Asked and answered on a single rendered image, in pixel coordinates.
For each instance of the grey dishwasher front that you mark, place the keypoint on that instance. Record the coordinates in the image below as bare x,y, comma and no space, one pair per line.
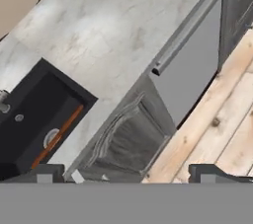
194,70

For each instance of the orange narrow strip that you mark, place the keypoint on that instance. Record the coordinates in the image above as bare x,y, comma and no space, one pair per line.
62,129

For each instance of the black sink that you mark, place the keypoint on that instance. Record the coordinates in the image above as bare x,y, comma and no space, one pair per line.
36,96

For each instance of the grey wooden cabinet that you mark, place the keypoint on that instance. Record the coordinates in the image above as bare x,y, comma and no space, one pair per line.
237,7

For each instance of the grey wooden cabinet door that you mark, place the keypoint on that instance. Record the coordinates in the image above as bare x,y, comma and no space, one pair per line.
135,135

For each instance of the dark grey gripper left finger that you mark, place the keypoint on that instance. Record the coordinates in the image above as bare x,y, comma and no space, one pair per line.
49,172

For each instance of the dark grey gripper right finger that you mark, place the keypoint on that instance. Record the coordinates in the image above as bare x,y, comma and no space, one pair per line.
201,170

